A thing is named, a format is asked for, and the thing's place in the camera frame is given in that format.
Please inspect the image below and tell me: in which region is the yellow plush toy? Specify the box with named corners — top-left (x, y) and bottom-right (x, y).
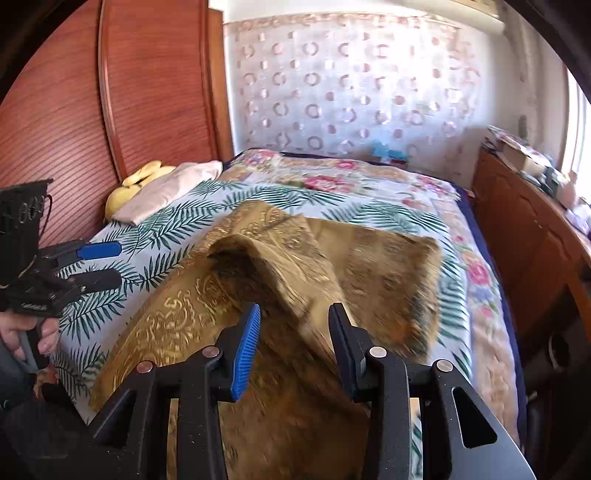
top-left (105, 160), bottom-right (176, 221)

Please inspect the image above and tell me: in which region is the wooden cabinet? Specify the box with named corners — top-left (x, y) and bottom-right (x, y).
top-left (471, 143), bottom-right (591, 370)

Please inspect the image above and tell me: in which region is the wooden ribbed headboard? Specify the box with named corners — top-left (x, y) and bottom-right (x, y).
top-left (0, 0), bottom-right (234, 250)

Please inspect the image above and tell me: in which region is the leaf print bedsheet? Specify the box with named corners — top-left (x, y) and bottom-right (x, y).
top-left (55, 180), bottom-right (472, 480)

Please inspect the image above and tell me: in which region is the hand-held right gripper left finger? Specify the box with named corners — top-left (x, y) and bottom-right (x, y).
top-left (88, 302), bottom-right (262, 480)

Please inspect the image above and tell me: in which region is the golden patterned cloth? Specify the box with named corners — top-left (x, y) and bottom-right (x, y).
top-left (90, 199), bottom-right (441, 480)

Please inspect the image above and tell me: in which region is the white circle print curtain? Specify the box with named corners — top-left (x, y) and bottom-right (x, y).
top-left (224, 14), bottom-right (527, 185)

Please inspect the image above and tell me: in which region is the blue plastic object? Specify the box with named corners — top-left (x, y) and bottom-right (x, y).
top-left (372, 141), bottom-right (409, 163)

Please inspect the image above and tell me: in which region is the cardboard box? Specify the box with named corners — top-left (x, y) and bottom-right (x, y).
top-left (501, 144), bottom-right (546, 177)

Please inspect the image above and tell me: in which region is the pale pink jar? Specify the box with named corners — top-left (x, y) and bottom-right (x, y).
top-left (561, 171), bottom-right (581, 208)

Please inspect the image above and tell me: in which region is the white pillow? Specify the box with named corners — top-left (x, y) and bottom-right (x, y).
top-left (113, 161), bottom-right (223, 226)

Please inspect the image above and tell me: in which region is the floral quilt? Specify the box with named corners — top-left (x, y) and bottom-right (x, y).
top-left (222, 148), bottom-right (527, 444)

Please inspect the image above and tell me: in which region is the window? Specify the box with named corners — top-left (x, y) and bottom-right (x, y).
top-left (563, 65), bottom-right (591, 185)

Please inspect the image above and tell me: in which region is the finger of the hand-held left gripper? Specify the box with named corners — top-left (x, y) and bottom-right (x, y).
top-left (55, 268), bottom-right (123, 296)
top-left (39, 240), bottom-right (123, 269)

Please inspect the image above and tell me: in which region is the person's left hand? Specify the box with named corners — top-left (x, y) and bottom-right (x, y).
top-left (0, 313), bottom-right (62, 361)

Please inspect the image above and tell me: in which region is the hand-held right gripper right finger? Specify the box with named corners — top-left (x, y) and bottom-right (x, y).
top-left (328, 302), bottom-right (539, 480)

